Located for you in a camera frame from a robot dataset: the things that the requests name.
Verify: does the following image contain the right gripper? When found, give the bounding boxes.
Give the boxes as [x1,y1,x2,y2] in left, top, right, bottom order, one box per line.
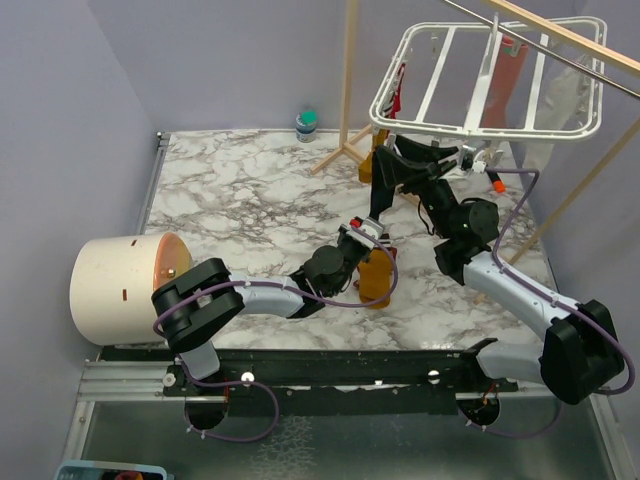
[376,134,459,239]

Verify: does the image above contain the black sock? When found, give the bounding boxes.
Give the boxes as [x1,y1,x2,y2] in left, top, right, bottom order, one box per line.
[369,163,399,220]

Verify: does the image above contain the mustard striped sock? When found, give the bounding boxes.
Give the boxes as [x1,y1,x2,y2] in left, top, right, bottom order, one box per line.
[354,248,393,303]

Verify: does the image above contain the white plastic sock hanger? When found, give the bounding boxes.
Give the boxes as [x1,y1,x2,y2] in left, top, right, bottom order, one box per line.
[369,22,604,144]

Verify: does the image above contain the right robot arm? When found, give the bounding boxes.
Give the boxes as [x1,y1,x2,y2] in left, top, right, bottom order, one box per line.
[370,136,636,405]

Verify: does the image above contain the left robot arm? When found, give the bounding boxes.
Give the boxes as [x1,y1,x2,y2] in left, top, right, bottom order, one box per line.
[151,218,385,395]

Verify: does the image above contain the red sock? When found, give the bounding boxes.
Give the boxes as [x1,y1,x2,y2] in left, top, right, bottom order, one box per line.
[384,62,406,119]

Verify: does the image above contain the wooden clothes rack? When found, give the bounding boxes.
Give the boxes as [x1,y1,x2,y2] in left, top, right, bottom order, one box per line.
[309,0,640,301]

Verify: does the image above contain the black orange highlighter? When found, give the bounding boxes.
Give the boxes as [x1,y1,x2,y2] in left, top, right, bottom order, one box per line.
[487,171,506,193]

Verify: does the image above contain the teal lidded jar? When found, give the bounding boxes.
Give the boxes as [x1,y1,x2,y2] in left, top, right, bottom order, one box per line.
[295,110,318,143]

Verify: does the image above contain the pink sock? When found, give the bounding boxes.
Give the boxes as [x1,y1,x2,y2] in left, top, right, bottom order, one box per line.
[480,36,528,129]

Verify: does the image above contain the white sock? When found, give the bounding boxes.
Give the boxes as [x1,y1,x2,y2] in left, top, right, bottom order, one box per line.
[522,67,590,171]

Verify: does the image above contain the cream cylindrical container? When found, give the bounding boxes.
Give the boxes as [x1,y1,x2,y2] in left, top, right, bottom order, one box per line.
[69,232,192,346]

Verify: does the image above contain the blue bin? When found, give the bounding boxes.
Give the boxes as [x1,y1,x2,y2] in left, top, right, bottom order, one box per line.
[54,460,175,480]

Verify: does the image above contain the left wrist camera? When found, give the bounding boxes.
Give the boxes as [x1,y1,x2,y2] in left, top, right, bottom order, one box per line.
[347,217,385,249]

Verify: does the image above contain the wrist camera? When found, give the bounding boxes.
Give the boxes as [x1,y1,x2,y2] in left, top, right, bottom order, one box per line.
[457,144,504,174]
[347,217,385,249]

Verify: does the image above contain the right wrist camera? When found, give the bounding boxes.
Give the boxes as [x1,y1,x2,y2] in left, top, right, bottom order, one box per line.
[457,144,504,174]

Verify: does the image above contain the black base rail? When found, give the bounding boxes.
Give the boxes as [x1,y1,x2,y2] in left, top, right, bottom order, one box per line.
[95,347,512,425]

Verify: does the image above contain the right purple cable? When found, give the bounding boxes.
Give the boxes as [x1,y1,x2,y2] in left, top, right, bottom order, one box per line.
[452,167,636,440]

